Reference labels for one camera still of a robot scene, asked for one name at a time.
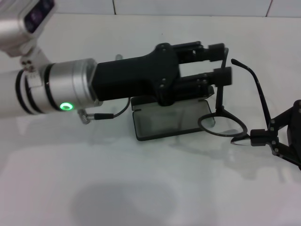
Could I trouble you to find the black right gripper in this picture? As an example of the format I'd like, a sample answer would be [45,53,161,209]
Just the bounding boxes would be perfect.
[250,98,301,172]

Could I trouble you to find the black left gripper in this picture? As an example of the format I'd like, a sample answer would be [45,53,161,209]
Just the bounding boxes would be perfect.
[91,42,182,107]

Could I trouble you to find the black cable with silver plug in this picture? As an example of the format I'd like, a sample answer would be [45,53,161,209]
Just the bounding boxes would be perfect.
[77,97,131,125]

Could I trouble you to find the black glasses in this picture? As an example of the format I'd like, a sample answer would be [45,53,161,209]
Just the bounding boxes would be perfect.
[198,47,271,147]

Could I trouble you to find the black glasses case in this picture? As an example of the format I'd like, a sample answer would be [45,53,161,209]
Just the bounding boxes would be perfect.
[130,84,216,142]

